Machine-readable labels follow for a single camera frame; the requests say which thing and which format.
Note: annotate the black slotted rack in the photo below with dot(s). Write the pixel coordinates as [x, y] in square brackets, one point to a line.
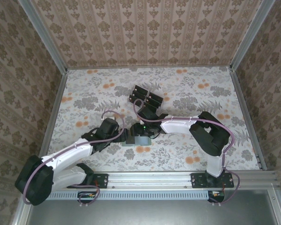
[146, 92]

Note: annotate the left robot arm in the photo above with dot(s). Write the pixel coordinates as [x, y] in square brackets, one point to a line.
[65, 155]

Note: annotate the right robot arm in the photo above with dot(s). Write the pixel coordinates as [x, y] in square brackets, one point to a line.
[175, 126]

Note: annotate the floral patterned tablecloth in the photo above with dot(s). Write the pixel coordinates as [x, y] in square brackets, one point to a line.
[178, 93]

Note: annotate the small wiring connector board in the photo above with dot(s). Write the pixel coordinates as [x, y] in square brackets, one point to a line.
[216, 194]
[86, 195]

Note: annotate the grey metal panel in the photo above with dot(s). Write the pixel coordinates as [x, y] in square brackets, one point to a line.
[154, 213]

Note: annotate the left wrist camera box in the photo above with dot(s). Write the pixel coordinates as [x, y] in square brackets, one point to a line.
[110, 126]

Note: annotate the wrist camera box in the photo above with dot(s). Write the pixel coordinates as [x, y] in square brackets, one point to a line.
[110, 126]
[147, 114]

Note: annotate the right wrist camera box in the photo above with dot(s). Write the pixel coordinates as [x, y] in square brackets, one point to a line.
[147, 114]

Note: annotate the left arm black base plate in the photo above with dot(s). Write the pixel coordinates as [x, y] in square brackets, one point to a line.
[101, 180]

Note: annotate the aluminium mounting rail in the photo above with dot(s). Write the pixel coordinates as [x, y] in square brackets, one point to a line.
[150, 180]

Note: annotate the aluminium side rail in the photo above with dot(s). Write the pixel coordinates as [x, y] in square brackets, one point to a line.
[248, 119]
[58, 98]

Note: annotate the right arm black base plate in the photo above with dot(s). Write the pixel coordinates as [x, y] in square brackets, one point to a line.
[196, 180]

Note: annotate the aluminium corner post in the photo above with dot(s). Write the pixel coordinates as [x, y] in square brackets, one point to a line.
[248, 35]
[44, 37]

